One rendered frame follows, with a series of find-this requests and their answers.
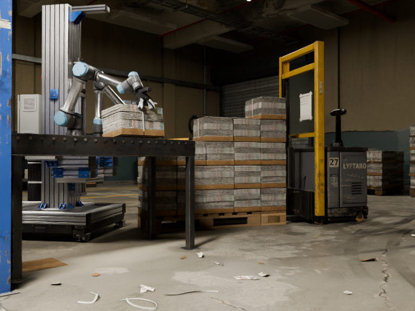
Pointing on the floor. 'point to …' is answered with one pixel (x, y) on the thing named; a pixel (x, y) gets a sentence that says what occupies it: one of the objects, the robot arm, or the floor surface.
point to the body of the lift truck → (336, 179)
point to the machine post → (5, 143)
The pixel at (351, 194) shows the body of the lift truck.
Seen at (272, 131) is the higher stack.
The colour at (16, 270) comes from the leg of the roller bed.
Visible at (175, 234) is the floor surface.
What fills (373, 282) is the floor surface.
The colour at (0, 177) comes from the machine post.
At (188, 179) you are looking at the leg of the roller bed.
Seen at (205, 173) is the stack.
